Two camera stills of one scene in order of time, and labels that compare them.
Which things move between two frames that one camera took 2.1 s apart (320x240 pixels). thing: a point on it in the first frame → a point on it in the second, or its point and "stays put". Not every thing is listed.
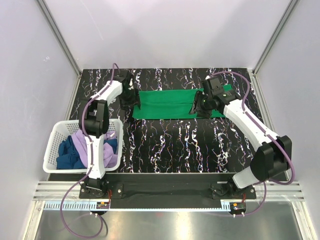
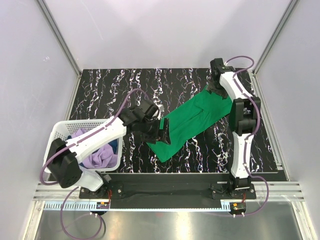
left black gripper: (135, 100) → (161, 134)
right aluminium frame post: (289, 9) stays put
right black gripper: (196, 107) → (222, 92)
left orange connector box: (102, 205) stays put
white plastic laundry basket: (58, 130) stays put
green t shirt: (169, 104) → (189, 122)
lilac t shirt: (110, 158) stays put
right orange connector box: (237, 206) stays put
